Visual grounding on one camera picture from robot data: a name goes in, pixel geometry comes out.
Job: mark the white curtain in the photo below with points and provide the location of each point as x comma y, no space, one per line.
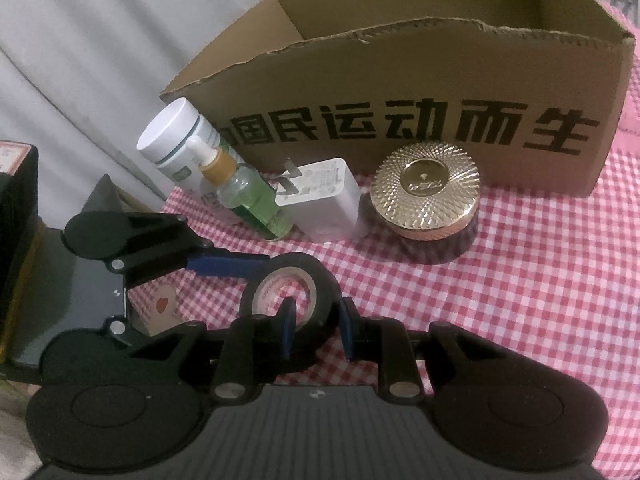
100,60

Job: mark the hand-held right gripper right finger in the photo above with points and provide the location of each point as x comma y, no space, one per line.
348,332

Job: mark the pink checkered tablecloth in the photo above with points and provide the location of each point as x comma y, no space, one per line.
525,285

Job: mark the small tan heart-print box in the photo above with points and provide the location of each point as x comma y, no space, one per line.
160,305

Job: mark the brown cardboard box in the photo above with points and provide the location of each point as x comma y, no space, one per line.
525,75

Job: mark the green dropper bottle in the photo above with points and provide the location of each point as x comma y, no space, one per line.
250,195

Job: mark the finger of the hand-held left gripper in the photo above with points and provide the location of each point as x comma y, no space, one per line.
118,328
225,266

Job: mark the white-capped pill bottle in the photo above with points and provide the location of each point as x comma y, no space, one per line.
167,130

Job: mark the black tape roll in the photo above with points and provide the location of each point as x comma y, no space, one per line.
300,263

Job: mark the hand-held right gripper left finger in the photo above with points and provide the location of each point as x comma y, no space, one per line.
286,327

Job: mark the white charger plug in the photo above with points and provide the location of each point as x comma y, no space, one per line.
325,200

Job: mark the gold-lidded jar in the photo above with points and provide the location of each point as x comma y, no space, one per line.
425,185

